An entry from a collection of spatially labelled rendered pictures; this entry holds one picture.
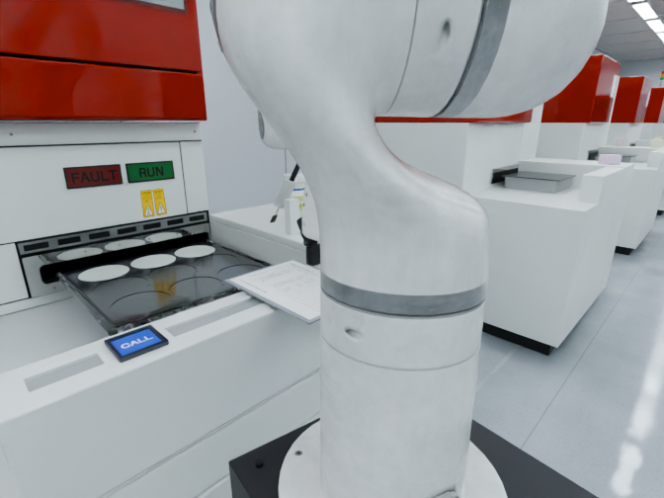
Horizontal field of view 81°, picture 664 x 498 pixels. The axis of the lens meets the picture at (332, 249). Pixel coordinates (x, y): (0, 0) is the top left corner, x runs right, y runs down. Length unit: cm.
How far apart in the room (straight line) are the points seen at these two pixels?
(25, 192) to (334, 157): 90
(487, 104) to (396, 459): 24
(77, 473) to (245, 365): 21
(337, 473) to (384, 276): 16
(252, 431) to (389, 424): 40
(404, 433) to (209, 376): 33
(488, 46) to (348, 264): 14
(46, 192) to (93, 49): 32
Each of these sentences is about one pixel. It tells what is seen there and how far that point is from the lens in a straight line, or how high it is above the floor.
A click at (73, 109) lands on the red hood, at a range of 102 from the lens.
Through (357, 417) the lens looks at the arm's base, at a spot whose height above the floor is 103.
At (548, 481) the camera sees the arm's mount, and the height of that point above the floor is 92.
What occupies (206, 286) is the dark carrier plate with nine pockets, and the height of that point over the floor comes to 90.
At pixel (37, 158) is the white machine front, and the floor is 115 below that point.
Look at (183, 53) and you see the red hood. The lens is 112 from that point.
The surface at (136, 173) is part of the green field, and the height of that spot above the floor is 110.
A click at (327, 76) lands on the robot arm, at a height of 124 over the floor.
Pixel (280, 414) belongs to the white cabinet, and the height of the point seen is 78.
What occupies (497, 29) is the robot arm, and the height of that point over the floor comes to 126.
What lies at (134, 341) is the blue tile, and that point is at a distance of 54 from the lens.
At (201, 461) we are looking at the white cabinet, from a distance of 63.
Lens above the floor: 122
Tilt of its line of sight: 18 degrees down
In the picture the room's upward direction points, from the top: straight up
